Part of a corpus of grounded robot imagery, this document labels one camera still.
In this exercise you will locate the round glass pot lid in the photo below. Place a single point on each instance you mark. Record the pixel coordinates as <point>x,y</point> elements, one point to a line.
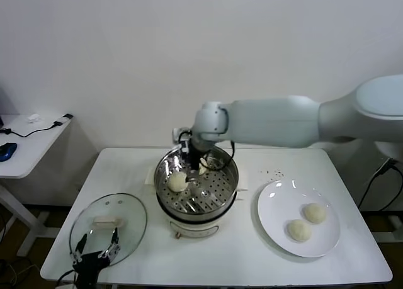
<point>126,213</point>

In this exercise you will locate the steel perforated steamer basket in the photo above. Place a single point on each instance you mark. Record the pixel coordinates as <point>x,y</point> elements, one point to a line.
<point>214,188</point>

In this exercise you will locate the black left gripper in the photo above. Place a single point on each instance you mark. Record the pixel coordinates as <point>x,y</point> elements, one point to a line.
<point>89,267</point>

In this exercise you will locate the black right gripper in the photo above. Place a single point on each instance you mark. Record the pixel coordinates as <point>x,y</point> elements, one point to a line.
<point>196,158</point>

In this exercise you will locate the white round plate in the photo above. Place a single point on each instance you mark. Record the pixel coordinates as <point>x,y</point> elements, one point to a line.
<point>277,201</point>

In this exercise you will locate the white side table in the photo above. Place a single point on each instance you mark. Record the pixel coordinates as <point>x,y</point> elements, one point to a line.
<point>28,156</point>

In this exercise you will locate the dark monitor edge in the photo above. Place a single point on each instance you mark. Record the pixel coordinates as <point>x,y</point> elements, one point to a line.
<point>1,112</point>

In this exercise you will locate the white steamed baozi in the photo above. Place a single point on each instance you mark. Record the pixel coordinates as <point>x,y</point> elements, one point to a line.
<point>298,230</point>
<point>202,170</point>
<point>314,212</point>
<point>174,182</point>

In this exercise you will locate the crumpled white tissue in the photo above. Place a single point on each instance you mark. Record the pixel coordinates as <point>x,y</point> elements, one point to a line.
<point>34,119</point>

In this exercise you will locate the blue computer mouse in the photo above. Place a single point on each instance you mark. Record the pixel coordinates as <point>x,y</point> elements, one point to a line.
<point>7,151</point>

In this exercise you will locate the white electric cooker base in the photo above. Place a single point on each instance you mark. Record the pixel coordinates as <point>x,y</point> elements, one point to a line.
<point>192,227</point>

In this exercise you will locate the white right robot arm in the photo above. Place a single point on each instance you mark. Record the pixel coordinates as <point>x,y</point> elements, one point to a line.
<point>274,122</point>

